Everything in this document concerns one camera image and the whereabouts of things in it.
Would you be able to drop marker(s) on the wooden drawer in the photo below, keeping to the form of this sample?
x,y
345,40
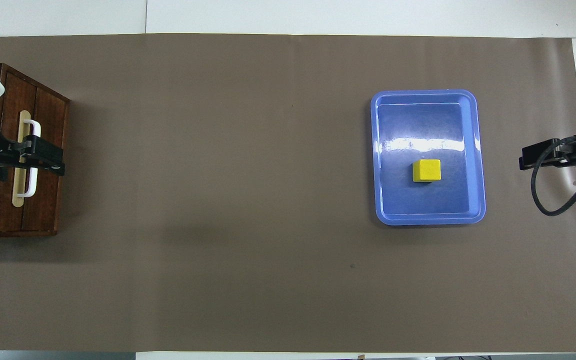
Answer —
x,y
48,115

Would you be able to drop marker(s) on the yellow cube block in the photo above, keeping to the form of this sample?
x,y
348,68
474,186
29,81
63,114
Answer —
x,y
427,170

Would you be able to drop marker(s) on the blue plastic tray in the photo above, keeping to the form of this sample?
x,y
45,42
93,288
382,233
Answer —
x,y
428,125

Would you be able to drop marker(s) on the brown paper table mat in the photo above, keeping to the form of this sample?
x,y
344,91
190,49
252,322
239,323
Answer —
x,y
243,200

